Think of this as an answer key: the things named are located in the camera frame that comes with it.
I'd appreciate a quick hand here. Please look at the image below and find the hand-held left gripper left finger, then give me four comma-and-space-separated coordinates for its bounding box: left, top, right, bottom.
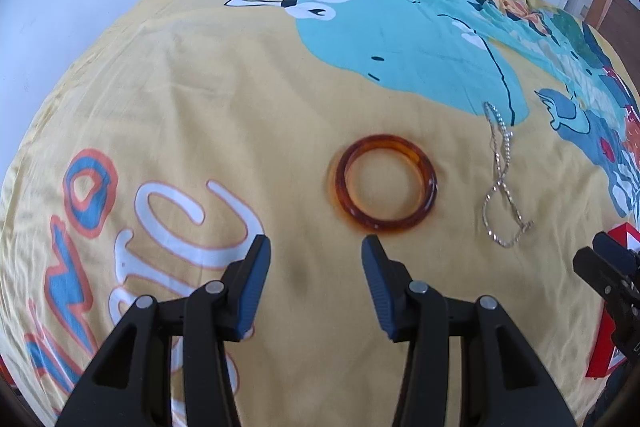
55, 234, 273, 427

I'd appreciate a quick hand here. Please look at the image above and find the amber translucent bangle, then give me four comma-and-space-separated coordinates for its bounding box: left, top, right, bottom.
327, 134, 439, 237

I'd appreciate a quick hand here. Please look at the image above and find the silver chain necklace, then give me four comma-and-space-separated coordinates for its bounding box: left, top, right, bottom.
481, 102, 536, 250

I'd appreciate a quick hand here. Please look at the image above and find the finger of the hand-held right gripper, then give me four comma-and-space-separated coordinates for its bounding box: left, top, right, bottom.
572, 247, 640, 356
592, 231, 640, 260

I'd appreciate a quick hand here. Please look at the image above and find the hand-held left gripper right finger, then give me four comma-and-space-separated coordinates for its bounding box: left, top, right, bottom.
361, 234, 578, 427

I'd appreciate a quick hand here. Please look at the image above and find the wooden headboard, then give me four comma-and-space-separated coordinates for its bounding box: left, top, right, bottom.
581, 0, 623, 30

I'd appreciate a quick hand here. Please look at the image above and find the red cardboard box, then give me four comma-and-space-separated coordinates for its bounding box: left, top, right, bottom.
585, 221, 640, 379

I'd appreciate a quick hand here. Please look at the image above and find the yellow dinosaur printed blanket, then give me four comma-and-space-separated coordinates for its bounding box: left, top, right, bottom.
0, 0, 640, 427

